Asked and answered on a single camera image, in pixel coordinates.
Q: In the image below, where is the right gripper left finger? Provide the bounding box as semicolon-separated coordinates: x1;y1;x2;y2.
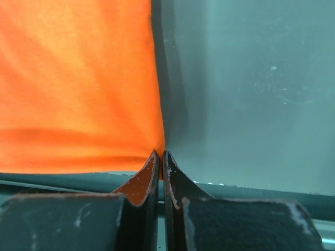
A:
1;152;160;250

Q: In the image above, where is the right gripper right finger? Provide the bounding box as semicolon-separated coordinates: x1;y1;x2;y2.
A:
162;151;323;250

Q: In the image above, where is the orange t-shirt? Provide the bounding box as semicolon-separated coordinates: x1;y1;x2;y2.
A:
1;1;165;174

